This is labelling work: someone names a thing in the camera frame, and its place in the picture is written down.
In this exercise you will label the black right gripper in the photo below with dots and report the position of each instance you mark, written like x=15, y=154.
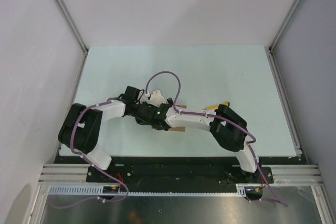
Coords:
x=170, y=101

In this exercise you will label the brown cardboard express box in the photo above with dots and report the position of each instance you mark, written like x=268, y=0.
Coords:
x=179, y=129

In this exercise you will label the yellow utility knife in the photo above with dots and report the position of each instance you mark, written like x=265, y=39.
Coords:
x=214, y=107

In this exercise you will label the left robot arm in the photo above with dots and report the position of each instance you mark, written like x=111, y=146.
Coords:
x=80, y=130

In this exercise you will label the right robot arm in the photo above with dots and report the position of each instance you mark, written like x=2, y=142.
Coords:
x=225, y=125

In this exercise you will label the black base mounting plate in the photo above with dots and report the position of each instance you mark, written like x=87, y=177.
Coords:
x=185, y=186

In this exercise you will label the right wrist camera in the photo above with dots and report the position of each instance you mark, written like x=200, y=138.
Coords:
x=155, y=98

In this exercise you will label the left aluminium corner post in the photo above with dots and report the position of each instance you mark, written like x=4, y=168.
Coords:
x=61, y=5

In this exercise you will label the aluminium corner post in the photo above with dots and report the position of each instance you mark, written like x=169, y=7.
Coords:
x=285, y=24
x=61, y=5

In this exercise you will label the right aluminium corner post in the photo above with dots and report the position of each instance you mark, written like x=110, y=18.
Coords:
x=285, y=24

